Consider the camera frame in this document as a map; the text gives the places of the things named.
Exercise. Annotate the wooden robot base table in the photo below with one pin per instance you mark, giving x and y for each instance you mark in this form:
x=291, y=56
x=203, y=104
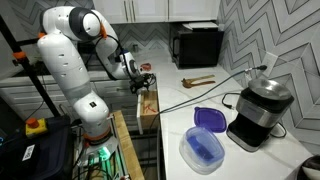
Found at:
x=130, y=158

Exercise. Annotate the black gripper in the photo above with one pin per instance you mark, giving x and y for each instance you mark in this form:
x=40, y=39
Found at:
x=144, y=80

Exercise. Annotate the white upper cabinets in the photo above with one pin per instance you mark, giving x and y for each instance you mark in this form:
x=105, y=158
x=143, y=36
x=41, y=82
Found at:
x=149, y=11

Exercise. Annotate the black microwave oven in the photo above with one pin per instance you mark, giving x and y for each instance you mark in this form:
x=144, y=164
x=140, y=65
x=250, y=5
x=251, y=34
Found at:
x=194, y=48

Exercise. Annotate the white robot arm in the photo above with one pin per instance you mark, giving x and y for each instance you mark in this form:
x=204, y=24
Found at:
x=63, y=28

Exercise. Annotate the dishwasher with steel handle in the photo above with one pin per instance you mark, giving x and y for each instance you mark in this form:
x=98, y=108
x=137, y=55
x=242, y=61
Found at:
x=23, y=97

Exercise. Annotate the light wooden spoon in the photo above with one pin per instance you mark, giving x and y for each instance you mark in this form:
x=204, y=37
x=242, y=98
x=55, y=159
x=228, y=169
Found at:
x=190, y=80

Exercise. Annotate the black equipment case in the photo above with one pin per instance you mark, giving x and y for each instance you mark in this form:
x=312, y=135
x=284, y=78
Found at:
x=48, y=156

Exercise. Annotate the orange heart cookie cutter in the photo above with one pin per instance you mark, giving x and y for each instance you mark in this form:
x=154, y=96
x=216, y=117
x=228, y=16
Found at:
x=145, y=67

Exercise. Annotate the yellow emergency stop button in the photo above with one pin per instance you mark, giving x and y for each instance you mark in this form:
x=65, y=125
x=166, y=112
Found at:
x=35, y=127

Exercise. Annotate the orange white baby spoon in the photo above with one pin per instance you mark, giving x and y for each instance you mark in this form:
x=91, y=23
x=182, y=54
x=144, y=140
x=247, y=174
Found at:
x=153, y=108

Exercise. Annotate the dark wooden spoon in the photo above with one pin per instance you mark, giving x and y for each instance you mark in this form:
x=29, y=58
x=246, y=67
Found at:
x=189, y=85

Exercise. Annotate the clear container with blue lid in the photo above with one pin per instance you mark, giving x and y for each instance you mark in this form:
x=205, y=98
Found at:
x=201, y=150

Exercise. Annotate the black steel coffee maker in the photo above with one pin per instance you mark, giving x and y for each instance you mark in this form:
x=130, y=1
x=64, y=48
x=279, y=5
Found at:
x=260, y=107

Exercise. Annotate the white wall outlet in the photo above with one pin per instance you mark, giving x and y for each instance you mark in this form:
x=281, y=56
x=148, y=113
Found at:
x=269, y=60

